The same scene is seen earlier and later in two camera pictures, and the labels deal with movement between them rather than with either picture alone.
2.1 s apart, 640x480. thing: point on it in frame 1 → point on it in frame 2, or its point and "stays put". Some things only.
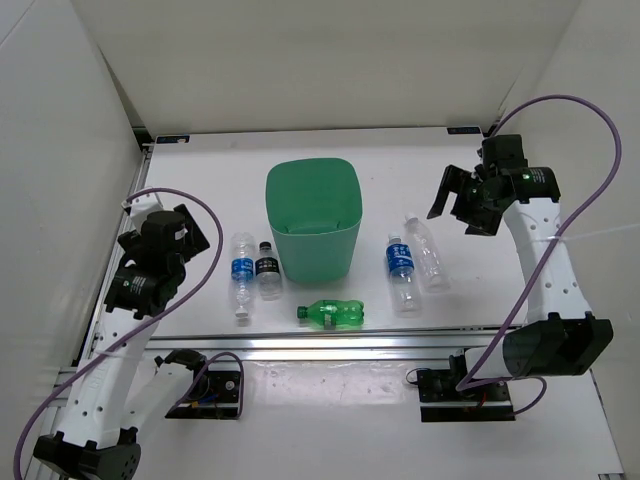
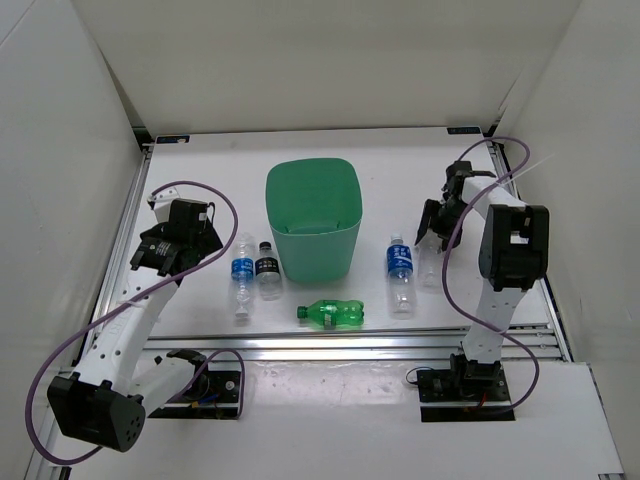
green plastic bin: [315, 208] stays put
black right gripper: [484, 224] → [444, 232]
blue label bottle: [399, 259] stays put
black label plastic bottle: [267, 270] stays put
